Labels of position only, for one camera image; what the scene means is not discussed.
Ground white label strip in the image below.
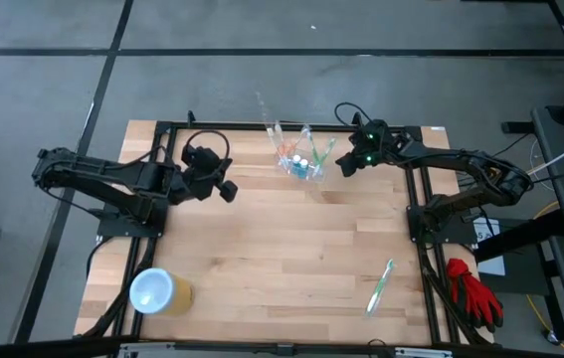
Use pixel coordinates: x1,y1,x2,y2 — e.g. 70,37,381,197
394,346,455,358

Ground black aluminium table frame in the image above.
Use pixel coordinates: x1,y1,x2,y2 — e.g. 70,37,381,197
75,109,494,358

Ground yellow floor cable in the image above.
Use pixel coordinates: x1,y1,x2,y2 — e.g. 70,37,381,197
524,198,564,357

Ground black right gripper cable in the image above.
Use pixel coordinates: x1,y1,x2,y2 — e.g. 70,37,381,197
333,101,362,128

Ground white paper sheet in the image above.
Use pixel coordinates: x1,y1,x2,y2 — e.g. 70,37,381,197
473,216,506,277

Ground black cable bundle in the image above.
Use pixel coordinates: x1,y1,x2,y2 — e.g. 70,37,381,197
82,236,156,339
418,243,491,347

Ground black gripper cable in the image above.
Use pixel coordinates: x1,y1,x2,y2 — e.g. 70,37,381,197
333,101,362,128
181,129,232,173

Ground red and black work gloves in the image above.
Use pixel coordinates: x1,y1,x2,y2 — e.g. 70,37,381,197
445,257,505,334

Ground yellow cup with white lid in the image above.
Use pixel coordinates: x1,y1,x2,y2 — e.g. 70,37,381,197
128,267,195,316

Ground green toothbrush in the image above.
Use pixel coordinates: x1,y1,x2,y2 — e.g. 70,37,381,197
316,137,337,170
303,124,321,166
364,258,395,317

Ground dark floor plate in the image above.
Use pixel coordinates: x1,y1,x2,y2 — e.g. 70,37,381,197
479,253,551,297

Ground clear acrylic organizer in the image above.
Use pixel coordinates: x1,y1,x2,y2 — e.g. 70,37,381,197
272,141,331,184

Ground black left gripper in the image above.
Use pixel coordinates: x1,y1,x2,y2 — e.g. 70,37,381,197
171,145,239,204

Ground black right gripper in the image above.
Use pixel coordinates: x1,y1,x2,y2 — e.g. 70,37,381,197
335,118,402,179

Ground orange toothbrush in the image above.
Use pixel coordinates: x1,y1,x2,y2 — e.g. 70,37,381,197
274,121,296,156
255,90,293,156

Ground white cable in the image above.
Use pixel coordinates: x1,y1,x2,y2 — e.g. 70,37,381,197
524,129,564,176

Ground black desk leg beam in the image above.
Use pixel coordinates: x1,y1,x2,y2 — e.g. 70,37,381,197
472,208,564,263

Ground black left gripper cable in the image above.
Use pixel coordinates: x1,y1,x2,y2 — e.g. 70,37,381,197
181,129,232,173

